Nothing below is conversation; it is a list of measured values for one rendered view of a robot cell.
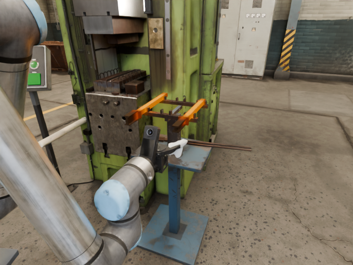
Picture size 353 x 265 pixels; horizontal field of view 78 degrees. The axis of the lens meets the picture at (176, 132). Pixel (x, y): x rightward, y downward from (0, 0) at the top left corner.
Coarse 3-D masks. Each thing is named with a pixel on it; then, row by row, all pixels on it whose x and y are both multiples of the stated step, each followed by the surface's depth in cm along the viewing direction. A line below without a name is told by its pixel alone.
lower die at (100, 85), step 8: (120, 72) 177; (136, 72) 170; (144, 72) 175; (96, 80) 149; (104, 80) 144; (112, 80) 142; (120, 80) 143; (128, 80) 152; (144, 80) 177; (96, 88) 148; (104, 88) 146; (112, 88) 144; (120, 88) 144
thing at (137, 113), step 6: (162, 96) 126; (150, 102) 116; (156, 102) 119; (144, 108) 107; (150, 108) 113; (126, 114) 97; (132, 114) 97; (138, 114) 102; (126, 120) 96; (132, 120) 99
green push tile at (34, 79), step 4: (28, 76) 139; (32, 76) 140; (36, 76) 140; (40, 76) 141; (28, 80) 139; (32, 80) 139; (36, 80) 140; (40, 80) 141; (28, 84) 139; (32, 84) 139; (36, 84) 140; (40, 84) 140
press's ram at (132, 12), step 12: (72, 0) 128; (84, 0) 126; (96, 0) 124; (108, 0) 122; (120, 0) 122; (132, 0) 134; (84, 12) 130; (96, 12) 126; (108, 12) 126; (120, 12) 124; (132, 12) 136
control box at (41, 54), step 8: (40, 48) 142; (32, 56) 141; (40, 56) 142; (48, 56) 147; (40, 64) 142; (48, 64) 146; (32, 72) 140; (40, 72) 141; (48, 72) 145; (48, 80) 145; (32, 88) 141; (40, 88) 142; (48, 88) 144
